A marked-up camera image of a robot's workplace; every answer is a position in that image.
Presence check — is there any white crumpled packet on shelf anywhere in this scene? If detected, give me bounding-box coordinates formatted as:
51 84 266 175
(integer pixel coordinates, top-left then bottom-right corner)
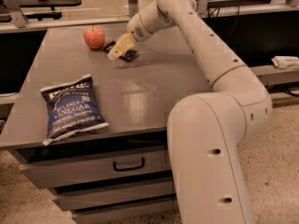
272 56 299 70

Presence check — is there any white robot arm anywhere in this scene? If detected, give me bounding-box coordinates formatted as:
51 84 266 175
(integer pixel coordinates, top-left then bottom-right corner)
108 0 272 224

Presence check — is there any red apple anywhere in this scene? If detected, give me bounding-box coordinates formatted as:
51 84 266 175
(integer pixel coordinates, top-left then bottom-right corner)
83 26 105 49

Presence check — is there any grey drawer cabinet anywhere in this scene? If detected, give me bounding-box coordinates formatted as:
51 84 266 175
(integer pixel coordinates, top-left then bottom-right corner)
1 27 209 224

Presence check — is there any black hanging cable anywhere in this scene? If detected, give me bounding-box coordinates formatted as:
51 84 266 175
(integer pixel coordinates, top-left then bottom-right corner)
227 6 241 39

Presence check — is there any black rxbar chocolate bar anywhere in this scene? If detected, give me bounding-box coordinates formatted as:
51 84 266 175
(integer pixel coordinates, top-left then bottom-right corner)
104 40 136 63

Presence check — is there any grey low shelf rail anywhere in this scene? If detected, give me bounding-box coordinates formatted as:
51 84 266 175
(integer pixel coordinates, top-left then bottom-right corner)
251 65 299 86

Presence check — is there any blue salt vinegar chip bag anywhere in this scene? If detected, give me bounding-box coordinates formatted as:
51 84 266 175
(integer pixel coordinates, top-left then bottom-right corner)
40 75 108 146

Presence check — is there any black drawer handle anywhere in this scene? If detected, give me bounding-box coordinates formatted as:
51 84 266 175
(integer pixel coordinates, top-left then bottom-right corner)
112 158 146 173

